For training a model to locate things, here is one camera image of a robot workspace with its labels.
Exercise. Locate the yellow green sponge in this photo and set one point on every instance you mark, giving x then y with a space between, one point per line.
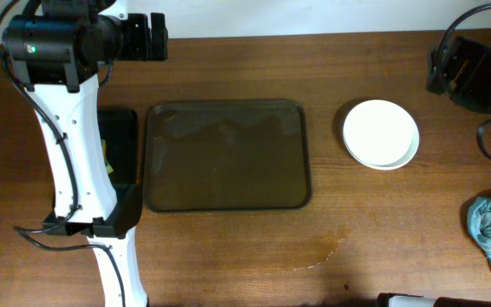
109 168

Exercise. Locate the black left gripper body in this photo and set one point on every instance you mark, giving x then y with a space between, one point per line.
136 43

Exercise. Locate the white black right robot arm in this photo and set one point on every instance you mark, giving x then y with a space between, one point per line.
466 74

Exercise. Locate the light blue plate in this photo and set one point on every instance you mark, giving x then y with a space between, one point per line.
384 149

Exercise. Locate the black plastic tray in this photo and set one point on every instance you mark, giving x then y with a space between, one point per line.
119 128

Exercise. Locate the cream white plate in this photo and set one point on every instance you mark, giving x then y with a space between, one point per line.
378 114

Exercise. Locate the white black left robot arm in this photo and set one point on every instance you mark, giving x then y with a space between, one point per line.
52 52

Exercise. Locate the brown plastic tray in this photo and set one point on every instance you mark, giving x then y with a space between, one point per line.
226 155

